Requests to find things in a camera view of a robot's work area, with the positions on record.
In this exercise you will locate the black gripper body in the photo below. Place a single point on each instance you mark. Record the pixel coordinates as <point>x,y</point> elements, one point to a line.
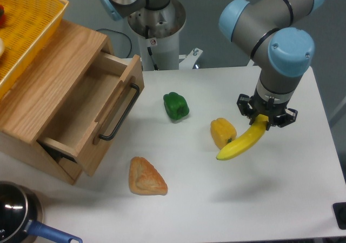
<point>268,108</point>

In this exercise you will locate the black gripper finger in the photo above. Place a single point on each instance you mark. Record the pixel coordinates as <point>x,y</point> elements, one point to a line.
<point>288,117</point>
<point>243,103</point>

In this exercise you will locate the yellow banana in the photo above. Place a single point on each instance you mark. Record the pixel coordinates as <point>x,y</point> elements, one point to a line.
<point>247,140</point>

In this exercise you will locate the wooden top drawer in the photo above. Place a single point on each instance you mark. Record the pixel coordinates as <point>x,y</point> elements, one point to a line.
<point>93,107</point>

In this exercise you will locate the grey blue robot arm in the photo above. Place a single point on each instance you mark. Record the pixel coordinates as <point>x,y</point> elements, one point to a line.
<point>264,31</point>

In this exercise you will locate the wooden drawer cabinet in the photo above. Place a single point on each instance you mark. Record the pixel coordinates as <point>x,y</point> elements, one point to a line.
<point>29,106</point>

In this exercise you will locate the yellow bell pepper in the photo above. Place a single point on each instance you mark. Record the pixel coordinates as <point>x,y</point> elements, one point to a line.
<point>222,132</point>

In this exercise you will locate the green bell pepper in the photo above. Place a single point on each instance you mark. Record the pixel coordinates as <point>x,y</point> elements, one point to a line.
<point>175,105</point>

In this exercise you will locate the black corner device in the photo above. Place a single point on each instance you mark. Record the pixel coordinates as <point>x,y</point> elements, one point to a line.
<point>340,214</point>

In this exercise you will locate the triangular pastry bread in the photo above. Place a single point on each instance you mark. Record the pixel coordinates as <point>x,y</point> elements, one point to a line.
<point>144,179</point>

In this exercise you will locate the yellow plastic basket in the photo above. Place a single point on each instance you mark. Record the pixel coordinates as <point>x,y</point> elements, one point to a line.
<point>28,26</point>

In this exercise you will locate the red object in basket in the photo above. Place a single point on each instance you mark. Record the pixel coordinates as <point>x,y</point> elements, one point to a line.
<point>2,16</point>

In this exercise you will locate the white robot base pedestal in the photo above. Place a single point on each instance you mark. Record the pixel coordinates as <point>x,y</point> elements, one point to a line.
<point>157,33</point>

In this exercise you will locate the black drawer handle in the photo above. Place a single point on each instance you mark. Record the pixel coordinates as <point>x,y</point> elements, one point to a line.
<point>123,116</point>

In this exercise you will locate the black pot with blue handle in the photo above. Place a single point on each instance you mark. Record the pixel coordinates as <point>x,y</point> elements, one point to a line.
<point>21,217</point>

